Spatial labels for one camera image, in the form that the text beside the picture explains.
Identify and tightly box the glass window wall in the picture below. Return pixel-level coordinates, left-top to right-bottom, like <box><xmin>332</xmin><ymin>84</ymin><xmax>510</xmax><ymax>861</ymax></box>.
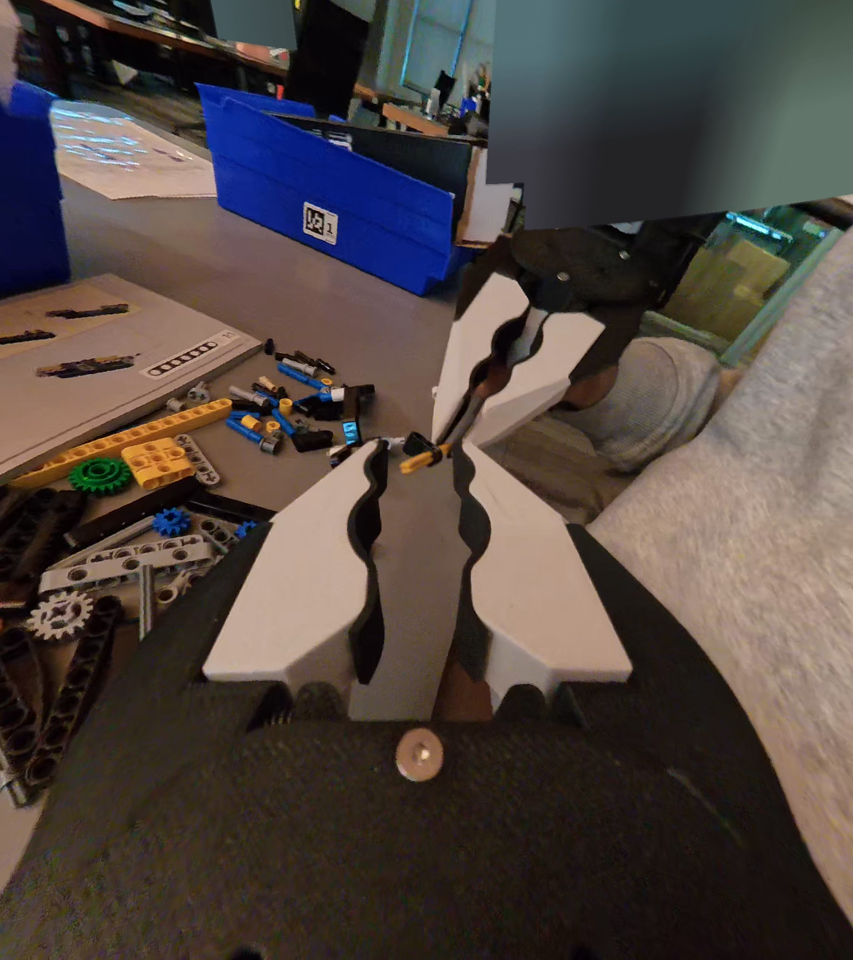
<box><xmin>377</xmin><ymin>0</ymin><xmax>495</xmax><ymax>99</ymax></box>

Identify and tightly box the long black lego beam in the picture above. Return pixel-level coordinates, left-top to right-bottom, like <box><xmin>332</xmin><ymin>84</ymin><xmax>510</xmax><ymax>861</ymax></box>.
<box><xmin>62</xmin><ymin>480</ymin><xmax>203</xmax><ymax>549</ymax></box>

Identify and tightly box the grey lego gear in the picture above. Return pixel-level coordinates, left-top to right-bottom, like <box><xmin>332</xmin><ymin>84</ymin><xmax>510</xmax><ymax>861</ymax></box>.
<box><xmin>27</xmin><ymin>591</ymin><xmax>94</xmax><ymax>640</ymax></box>

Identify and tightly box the black lego beam with holes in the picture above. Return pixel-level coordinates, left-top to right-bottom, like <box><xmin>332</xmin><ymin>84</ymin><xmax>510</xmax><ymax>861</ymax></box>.
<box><xmin>21</xmin><ymin>596</ymin><xmax>128</xmax><ymax>785</ymax></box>

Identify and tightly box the yellow axle with black connector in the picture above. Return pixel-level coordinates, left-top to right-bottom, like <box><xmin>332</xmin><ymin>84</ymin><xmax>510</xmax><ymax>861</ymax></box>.
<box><xmin>398</xmin><ymin>431</ymin><xmax>454</xmax><ymax>475</ymax></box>

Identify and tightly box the cardboard flap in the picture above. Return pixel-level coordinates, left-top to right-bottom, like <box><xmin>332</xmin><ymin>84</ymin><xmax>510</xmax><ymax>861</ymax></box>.
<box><xmin>456</xmin><ymin>146</ymin><xmax>527</xmax><ymax>249</ymax></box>

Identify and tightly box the short grey lego beam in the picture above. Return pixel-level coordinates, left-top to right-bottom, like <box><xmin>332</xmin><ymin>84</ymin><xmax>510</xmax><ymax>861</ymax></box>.
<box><xmin>186</xmin><ymin>517</ymin><xmax>242</xmax><ymax>556</ymax></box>

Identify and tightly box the thin grey lego liftarm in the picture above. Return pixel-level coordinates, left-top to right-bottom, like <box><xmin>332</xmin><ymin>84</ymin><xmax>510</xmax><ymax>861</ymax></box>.
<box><xmin>175</xmin><ymin>433</ymin><xmax>223</xmax><ymax>485</ymax></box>

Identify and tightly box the person's right hand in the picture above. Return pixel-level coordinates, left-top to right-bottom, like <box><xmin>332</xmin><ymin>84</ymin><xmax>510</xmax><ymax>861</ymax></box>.
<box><xmin>555</xmin><ymin>366</ymin><xmax>621</xmax><ymax>412</ymax></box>

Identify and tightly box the long grey lego beam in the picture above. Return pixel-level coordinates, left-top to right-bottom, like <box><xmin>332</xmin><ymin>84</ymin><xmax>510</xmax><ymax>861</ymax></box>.
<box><xmin>38</xmin><ymin>536</ymin><xmax>218</xmax><ymax>594</ymax></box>

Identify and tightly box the cardboard box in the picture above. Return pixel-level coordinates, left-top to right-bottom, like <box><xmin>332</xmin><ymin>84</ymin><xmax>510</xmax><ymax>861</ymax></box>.
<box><xmin>659</xmin><ymin>225</ymin><xmax>795</xmax><ymax>340</ymax></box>

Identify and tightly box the printed paper sheet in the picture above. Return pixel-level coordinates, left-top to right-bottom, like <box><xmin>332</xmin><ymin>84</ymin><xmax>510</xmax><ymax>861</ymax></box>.
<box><xmin>51</xmin><ymin>101</ymin><xmax>218</xmax><ymax>201</ymax></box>

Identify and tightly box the person's right forearm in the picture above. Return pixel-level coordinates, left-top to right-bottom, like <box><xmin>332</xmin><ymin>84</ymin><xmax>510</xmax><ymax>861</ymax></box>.
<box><xmin>554</xmin><ymin>336</ymin><xmax>743</xmax><ymax>475</ymax></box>

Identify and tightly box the black curved lego panel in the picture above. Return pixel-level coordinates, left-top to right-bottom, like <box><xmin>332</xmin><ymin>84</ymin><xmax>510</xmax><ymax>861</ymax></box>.
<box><xmin>0</xmin><ymin>487</ymin><xmax>86</xmax><ymax>594</ymax></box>

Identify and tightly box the green lego gear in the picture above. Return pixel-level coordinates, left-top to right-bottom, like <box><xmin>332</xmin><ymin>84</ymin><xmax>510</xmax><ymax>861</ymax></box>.
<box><xmin>68</xmin><ymin>457</ymin><xmax>134</xmax><ymax>498</ymax></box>

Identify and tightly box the person's grey clothing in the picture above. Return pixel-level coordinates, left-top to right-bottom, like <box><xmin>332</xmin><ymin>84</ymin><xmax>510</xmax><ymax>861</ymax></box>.
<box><xmin>587</xmin><ymin>187</ymin><xmax>853</xmax><ymax>960</ymax></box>

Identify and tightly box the long yellow lego beam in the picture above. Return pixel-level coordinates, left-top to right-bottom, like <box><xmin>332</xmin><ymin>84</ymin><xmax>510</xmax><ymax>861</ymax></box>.
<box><xmin>10</xmin><ymin>397</ymin><xmax>234</xmax><ymax>490</ymax></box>

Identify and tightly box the yellow lego frame piece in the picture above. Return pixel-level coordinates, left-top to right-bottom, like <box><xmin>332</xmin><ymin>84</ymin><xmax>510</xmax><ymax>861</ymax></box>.
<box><xmin>121</xmin><ymin>437</ymin><xmax>197</xmax><ymax>489</ymax></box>

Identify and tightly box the grey instruction booklet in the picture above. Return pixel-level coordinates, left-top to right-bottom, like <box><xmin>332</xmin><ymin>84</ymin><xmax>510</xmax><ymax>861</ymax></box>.
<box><xmin>0</xmin><ymin>273</ymin><xmax>263</xmax><ymax>498</ymax></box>

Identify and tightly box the wooden table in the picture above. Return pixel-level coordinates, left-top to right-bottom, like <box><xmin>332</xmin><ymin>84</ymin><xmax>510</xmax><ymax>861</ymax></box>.
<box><xmin>21</xmin><ymin>0</ymin><xmax>488</xmax><ymax>138</ymax></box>

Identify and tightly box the pile of small lego pins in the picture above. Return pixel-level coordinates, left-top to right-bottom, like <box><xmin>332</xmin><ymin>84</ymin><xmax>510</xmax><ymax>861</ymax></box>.
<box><xmin>186</xmin><ymin>337</ymin><xmax>407</xmax><ymax>470</ymax></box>

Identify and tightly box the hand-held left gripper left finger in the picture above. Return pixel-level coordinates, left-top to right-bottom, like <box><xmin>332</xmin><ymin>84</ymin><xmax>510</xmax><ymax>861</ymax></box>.
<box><xmin>203</xmin><ymin>438</ymin><xmax>435</xmax><ymax>723</ymax></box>

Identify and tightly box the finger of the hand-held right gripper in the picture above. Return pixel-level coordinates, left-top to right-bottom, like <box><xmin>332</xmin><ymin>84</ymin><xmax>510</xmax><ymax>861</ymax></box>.
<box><xmin>462</xmin><ymin>309</ymin><xmax>608</xmax><ymax>450</ymax></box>
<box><xmin>430</xmin><ymin>271</ymin><xmax>533</xmax><ymax>447</ymax></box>

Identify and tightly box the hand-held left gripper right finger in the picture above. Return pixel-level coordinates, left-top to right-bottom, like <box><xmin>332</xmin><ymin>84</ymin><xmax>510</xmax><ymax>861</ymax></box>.
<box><xmin>437</xmin><ymin>441</ymin><xmax>634</xmax><ymax>704</ymax></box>

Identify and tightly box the thin black lego beam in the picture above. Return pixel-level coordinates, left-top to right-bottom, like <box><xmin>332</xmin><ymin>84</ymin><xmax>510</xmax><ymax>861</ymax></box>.
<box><xmin>186</xmin><ymin>495</ymin><xmax>278</xmax><ymax>526</ymax></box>

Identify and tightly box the blue storage bin with tag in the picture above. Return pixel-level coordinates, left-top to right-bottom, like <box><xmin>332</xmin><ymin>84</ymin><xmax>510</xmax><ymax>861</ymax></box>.
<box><xmin>196</xmin><ymin>82</ymin><xmax>484</xmax><ymax>297</ymax></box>

